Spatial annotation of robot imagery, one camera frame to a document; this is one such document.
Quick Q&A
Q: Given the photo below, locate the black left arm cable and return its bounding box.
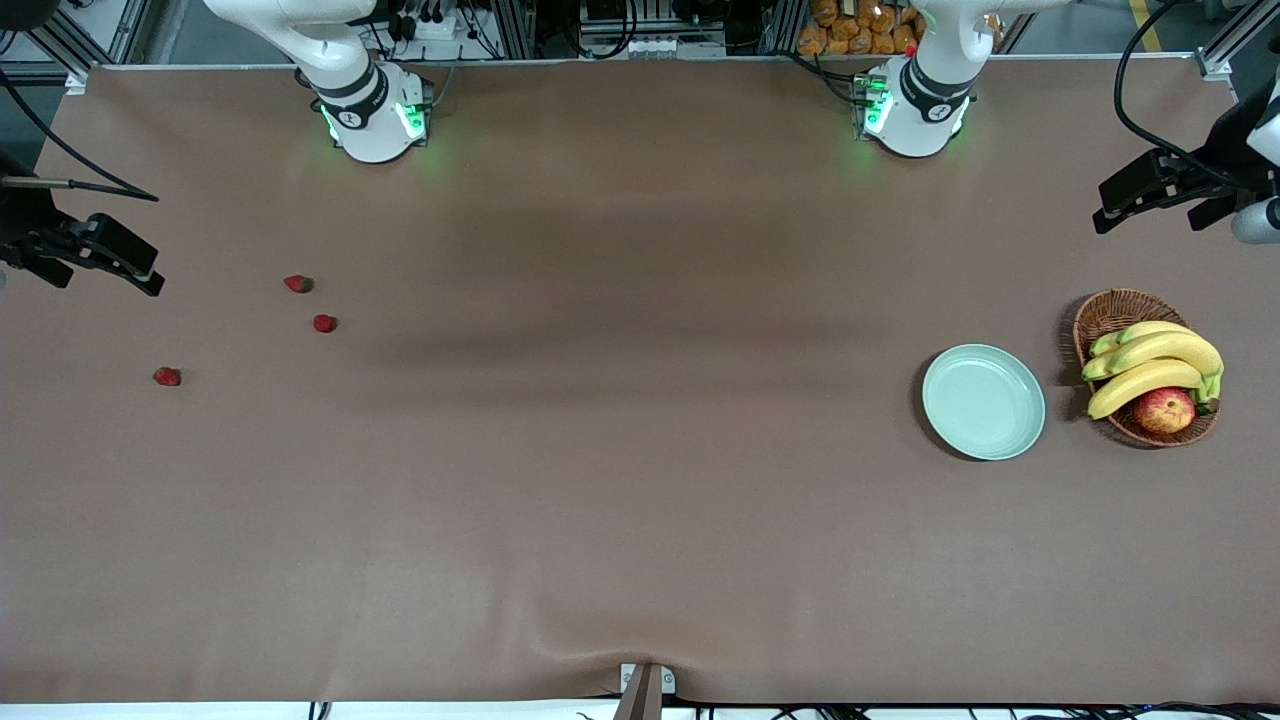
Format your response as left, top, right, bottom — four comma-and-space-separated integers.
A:
1114, 0, 1246, 191

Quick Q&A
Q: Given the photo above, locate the aluminium frame post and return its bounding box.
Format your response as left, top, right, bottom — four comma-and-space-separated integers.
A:
497, 0, 536, 59

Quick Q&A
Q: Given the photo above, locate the short greenish yellow banana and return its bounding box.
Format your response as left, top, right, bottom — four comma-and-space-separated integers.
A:
1089, 320, 1197, 359

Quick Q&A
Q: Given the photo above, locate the aluminium frame strut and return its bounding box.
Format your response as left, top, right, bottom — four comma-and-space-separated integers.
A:
10, 20, 93, 97
1195, 0, 1280, 81

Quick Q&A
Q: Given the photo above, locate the light green plate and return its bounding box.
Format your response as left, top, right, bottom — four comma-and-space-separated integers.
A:
921, 343, 1047, 462

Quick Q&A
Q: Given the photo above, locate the white terminal block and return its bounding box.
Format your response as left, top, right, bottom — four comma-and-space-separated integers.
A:
625, 37, 727, 58

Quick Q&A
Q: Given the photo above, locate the bag of orange fruits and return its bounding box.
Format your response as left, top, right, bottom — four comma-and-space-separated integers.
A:
797, 0, 926, 57

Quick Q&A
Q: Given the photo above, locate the red apple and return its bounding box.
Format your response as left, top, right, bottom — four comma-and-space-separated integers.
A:
1132, 387, 1198, 435

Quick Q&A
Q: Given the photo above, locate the brown table mat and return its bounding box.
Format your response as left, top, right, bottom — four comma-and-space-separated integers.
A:
0, 55, 1280, 706

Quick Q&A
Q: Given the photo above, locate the white power strip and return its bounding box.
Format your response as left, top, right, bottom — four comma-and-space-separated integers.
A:
395, 12, 461, 41

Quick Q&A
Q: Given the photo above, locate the metal table edge bracket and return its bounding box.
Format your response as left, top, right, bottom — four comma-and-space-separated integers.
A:
612, 662, 677, 720

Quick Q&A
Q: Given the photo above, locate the brown wicker basket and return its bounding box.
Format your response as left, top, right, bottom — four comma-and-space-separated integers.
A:
1072, 289, 1222, 448

